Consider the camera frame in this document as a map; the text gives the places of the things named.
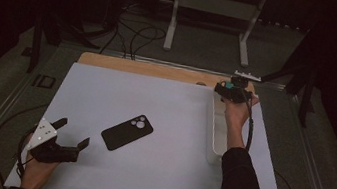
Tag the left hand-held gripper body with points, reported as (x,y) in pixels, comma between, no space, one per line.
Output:
(44,135)

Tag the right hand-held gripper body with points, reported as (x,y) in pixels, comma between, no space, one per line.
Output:
(237,93)

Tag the black phone case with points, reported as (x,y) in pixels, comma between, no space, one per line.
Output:
(127,133)

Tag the long white plastic box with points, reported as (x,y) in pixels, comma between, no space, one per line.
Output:
(218,139)

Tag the person's right hand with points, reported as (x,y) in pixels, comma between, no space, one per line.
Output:
(237,118)

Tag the person's left hand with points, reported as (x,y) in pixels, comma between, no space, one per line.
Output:
(35,174)

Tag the black tripod stand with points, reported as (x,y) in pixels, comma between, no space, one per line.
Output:
(306,101)
(35,49)

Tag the white table board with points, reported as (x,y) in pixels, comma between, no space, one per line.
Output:
(168,101)

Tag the white metal stand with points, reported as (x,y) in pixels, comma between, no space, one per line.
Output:
(172,24)

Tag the black floor bracket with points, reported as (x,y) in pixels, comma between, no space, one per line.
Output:
(44,81)

